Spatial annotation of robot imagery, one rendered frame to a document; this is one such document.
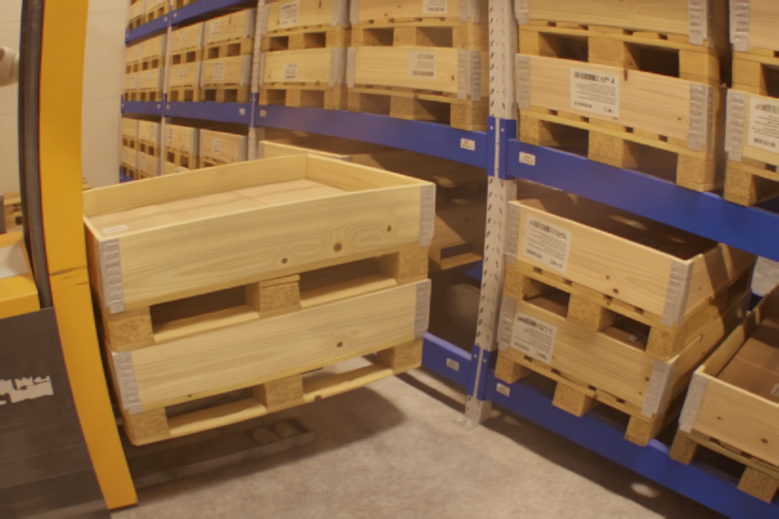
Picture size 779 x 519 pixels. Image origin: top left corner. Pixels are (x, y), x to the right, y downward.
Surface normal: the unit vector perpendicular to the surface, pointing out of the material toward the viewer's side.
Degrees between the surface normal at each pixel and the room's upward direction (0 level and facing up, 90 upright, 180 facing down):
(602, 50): 90
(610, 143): 90
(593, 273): 90
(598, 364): 90
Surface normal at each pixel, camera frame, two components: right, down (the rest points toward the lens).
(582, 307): -0.79, 0.17
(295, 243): 0.62, 0.27
